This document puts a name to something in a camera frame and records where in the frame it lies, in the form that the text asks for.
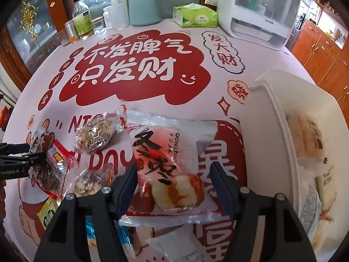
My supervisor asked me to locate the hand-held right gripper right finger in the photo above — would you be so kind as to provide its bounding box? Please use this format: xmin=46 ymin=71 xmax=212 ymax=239
xmin=211 ymin=161 xmax=318 ymax=262

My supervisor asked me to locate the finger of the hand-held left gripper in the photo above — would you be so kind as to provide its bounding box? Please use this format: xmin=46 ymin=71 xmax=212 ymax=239
xmin=0 ymin=153 xmax=47 ymax=167
xmin=0 ymin=143 xmax=30 ymax=155

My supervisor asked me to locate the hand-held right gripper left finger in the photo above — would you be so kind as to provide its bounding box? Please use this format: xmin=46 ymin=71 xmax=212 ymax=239
xmin=33 ymin=163 xmax=138 ymax=262

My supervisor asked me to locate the dark red snack packet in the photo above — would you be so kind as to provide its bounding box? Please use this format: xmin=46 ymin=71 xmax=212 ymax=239
xmin=31 ymin=131 xmax=75 ymax=200

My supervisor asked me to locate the clear walnut date packet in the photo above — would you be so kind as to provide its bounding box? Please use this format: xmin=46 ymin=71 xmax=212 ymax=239
xmin=64 ymin=166 xmax=115 ymax=200
xmin=75 ymin=105 xmax=128 ymax=153

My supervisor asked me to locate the small blue snack packet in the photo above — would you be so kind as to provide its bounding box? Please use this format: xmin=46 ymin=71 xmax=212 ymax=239
xmin=85 ymin=217 xmax=136 ymax=255

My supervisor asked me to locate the white red jujube snack packet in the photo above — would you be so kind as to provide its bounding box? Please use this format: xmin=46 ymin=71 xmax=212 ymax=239
xmin=120 ymin=110 xmax=219 ymax=224

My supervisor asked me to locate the green yellow snack packet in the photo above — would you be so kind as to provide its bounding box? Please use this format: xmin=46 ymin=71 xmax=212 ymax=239
xmin=37 ymin=198 xmax=59 ymax=231

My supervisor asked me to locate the long orange white snack packet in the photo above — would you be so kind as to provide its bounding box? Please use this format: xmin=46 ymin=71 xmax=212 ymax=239
xmin=146 ymin=225 xmax=204 ymax=262

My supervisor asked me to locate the white plastic bin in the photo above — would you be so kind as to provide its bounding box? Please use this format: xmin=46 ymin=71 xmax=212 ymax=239
xmin=247 ymin=67 xmax=349 ymax=255

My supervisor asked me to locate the light blue snack packet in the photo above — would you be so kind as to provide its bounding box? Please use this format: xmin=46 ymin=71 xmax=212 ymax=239
xmin=298 ymin=180 xmax=322 ymax=235

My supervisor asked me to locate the bread packet with black label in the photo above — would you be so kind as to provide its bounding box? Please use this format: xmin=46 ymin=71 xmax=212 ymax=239
xmin=286 ymin=112 xmax=326 ymax=160

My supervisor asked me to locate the cream biscuit packet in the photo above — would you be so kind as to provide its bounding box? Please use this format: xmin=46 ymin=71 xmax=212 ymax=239
xmin=316 ymin=165 xmax=337 ymax=216

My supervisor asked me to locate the wooden framed glass door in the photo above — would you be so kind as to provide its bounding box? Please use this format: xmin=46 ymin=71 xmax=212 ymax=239
xmin=0 ymin=0 xmax=210 ymax=82

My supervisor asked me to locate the small drinking glass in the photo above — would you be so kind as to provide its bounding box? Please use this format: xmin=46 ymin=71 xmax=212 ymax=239
xmin=57 ymin=29 xmax=72 ymax=47

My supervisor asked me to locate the metal tin can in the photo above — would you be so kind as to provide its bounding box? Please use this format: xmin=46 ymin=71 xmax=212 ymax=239
xmin=65 ymin=20 xmax=81 ymax=43

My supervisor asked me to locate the clear bottle with green label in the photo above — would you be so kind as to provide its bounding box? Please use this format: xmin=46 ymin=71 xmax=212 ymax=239
xmin=72 ymin=0 xmax=94 ymax=39

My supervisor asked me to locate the small glass jar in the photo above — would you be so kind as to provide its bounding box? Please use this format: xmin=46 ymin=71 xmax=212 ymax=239
xmin=91 ymin=18 xmax=107 ymax=34

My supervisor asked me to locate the small white pill bottle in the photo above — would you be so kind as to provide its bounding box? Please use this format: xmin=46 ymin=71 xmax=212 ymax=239
xmin=103 ymin=8 xmax=113 ymax=30

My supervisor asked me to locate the white countertop dish cabinet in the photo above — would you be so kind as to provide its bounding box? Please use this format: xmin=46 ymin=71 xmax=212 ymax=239
xmin=207 ymin=0 xmax=307 ymax=50

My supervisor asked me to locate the white squeeze bottle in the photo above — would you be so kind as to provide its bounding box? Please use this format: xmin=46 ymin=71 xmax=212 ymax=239
xmin=109 ymin=0 xmax=128 ymax=30

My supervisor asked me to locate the green tissue pack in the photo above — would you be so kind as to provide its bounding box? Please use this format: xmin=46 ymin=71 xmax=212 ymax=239
xmin=173 ymin=3 xmax=219 ymax=28

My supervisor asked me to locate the teal canister with brown lid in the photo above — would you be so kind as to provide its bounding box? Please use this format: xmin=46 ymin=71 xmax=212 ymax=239
xmin=128 ymin=0 xmax=161 ymax=26

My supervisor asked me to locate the wooden wall cabinet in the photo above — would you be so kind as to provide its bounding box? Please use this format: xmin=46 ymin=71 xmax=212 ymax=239
xmin=289 ymin=0 xmax=349 ymax=107

